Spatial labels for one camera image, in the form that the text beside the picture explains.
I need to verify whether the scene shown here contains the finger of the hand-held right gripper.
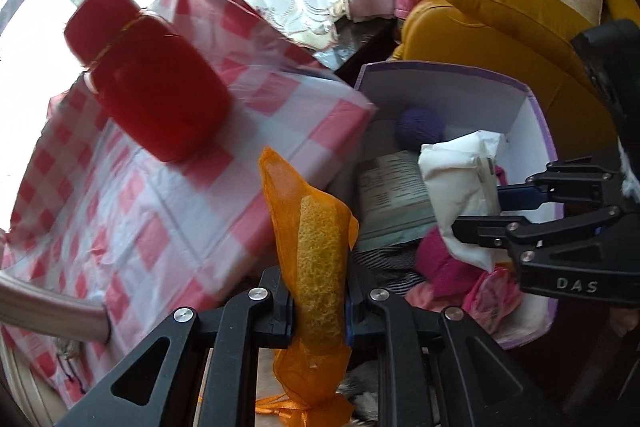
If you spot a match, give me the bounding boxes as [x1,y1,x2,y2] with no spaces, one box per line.
[450,206,626,269]
[495,159,626,212]

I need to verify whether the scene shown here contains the purple knitted sock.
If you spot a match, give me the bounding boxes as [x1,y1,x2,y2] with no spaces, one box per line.
[395,107,447,152]

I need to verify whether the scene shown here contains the white box with purple rim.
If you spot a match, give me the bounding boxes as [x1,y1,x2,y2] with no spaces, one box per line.
[330,61,560,350]

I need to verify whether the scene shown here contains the salmon pink towel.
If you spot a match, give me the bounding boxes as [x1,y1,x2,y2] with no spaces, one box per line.
[407,282,451,313]

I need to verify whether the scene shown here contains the magenta knitted sock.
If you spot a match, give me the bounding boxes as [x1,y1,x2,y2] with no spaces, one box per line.
[416,227,488,300]

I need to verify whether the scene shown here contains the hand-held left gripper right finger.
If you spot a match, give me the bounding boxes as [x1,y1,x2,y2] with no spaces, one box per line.
[345,264,556,427]

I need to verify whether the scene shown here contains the grey green flat packet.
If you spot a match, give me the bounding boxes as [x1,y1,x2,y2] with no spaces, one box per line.
[356,150,440,253]

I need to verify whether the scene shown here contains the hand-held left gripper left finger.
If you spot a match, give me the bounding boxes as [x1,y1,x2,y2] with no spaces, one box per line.
[52,264,296,427]

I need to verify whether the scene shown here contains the pink patterned pouch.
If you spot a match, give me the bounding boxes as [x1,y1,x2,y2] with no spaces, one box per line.
[462,268,523,333]

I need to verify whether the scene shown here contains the red plastic thermos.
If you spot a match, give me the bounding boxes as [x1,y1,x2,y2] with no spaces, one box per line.
[63,0,232,164]

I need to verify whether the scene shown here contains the white soft packet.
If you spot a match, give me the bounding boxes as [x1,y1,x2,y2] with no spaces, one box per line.
[417,129,511,273]

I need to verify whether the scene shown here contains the red white checked tablecloth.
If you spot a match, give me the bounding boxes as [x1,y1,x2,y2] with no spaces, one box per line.
[0,0,378,408]

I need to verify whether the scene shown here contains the yellow leather sofa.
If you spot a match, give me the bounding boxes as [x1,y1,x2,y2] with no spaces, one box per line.
[392,0,640,168]

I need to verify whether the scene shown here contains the orange organza bag with sponge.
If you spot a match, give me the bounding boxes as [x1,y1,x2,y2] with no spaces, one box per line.
[255,146,361,427]

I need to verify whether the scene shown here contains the black white striped cloth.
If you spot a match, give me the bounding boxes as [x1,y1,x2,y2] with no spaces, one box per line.
[356,252,426,293]

